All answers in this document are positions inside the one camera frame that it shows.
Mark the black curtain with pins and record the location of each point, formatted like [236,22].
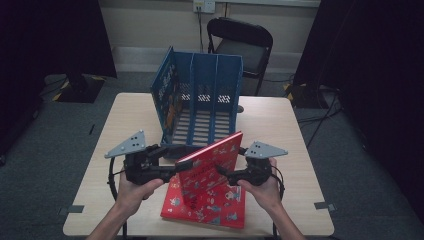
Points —
[40,50]
[383,83]

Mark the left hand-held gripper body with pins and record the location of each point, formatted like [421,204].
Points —
[138,166]

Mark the small dark round object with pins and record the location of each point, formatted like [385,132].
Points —
[240,108]

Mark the white wall socket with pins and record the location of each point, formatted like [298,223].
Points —
[204,6]

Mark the black folding chair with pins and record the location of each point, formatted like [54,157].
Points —
[240,33]

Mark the red picture book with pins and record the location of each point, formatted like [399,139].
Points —
[223,210]
[206,166]

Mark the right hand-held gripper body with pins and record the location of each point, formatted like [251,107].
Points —
[256,170]

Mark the small black floor item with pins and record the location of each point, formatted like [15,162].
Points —
[91,129]

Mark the grey tape strip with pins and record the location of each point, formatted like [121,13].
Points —
[71,209]
[324,206]

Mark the person's right hand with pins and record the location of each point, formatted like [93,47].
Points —
[265,195]

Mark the person's left hand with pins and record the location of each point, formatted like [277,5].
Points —
[133,196]

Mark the black stand base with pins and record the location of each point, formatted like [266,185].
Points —
[308,96]
[80,88]

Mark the blue monster picture book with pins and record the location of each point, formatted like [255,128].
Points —
[166,90]

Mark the blue plastic file rack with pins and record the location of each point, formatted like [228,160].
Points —
[206,80]

